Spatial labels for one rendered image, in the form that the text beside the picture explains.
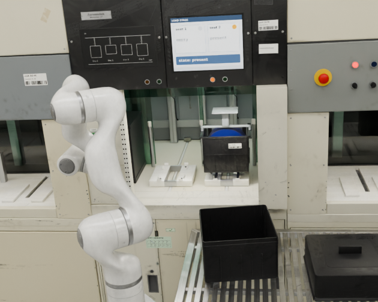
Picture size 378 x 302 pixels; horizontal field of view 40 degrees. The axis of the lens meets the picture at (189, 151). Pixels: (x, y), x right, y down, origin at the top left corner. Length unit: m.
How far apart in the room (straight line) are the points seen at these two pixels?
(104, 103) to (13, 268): 1.36
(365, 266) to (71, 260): 1.37
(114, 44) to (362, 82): 0.99
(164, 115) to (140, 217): 1.61
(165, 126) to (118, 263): 1.64
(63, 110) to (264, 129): 0.89
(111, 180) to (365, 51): 1.11
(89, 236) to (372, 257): 1.00
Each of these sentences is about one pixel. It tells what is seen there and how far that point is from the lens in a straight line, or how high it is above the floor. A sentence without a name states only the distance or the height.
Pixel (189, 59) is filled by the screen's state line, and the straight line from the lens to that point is 2.14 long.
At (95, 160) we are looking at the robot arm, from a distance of 1.60.
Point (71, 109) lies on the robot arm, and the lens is 1.59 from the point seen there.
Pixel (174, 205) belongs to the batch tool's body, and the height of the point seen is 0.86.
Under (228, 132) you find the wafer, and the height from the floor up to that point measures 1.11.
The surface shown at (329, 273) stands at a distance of 1.89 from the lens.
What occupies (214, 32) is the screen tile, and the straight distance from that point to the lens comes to 2.12.
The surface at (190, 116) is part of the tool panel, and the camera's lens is 3.14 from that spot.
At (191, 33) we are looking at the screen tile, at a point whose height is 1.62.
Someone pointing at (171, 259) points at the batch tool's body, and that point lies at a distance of 2.50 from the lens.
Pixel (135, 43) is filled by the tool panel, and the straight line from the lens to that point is 2.17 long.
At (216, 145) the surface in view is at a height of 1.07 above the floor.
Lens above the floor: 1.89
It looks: 20 degrees down
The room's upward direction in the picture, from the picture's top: 4 degrees counter-clockwise
